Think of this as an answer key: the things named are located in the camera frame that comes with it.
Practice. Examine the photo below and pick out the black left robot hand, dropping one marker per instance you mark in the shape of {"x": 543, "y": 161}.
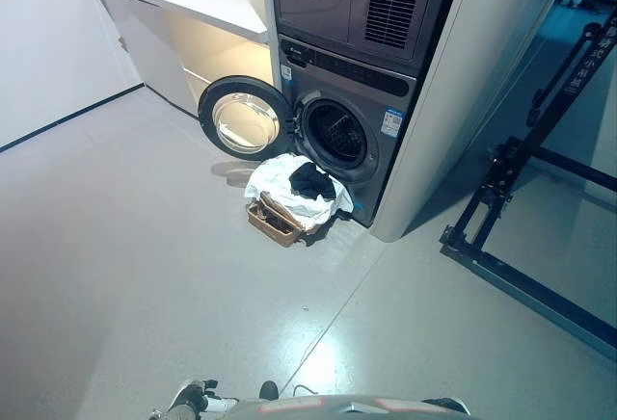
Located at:
{"x": 193, "y": 391}

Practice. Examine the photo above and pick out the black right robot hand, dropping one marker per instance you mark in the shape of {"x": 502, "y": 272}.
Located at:
{"x": 450, "y": 405}

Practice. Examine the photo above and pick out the white cloth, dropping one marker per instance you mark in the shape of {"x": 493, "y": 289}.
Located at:
{"x": 270, "y": 176}

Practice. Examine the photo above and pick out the black cloth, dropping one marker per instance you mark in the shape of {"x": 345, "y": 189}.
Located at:
{"x": 311, "y": 183}

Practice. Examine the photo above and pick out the brown wicker laundry basket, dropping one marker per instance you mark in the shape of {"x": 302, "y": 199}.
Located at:
{"x": 270, "y": 229}

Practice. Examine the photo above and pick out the grey front-load washing machine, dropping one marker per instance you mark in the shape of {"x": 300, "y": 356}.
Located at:
{"x": 385, "y": 169}

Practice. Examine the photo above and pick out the round washing machine door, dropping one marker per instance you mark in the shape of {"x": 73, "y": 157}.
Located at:
{"x": 208, "y": 102}

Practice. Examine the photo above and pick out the grey robot torso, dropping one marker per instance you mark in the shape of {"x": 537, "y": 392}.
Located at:
{"x": 337, "y": 410}

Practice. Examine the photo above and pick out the blue white energy label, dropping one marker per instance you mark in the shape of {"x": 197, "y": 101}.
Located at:
{"x": 392, "y": 122}

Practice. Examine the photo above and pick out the small blue white sticker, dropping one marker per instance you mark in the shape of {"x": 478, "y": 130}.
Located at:
{"x": 287, "y": 74}

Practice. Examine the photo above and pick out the white counter cabinet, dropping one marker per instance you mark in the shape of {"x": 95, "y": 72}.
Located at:
{"x": 217, "y": 1}

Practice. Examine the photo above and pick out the grey dryer with vent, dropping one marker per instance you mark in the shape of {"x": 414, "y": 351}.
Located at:
{"x": 313, "y": 10}

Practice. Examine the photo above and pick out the black metal gantry frame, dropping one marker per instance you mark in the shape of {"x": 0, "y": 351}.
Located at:
{"x": 501, "y": 160}

